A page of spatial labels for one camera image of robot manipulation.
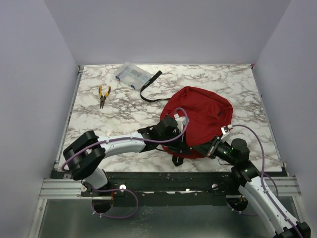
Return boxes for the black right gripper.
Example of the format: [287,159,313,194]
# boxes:
[194,135,238,165]

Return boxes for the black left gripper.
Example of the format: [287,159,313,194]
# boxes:
[159,129,191,155]

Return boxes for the red backpack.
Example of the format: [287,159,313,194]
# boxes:
[160,86,233,166]

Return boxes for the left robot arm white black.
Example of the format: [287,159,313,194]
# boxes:
[61,114,189,196]

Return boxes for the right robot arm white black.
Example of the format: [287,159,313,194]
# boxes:
[193,137,311,238]

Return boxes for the yellow black pliers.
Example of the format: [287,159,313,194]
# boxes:
[99,85,111,109]

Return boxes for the clear plastic organizer box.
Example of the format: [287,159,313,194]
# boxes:
[114,62,152,90]

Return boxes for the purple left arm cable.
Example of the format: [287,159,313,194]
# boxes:
[61,108,189,219]

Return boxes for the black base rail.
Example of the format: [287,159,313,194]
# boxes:
[79,172,247,210]

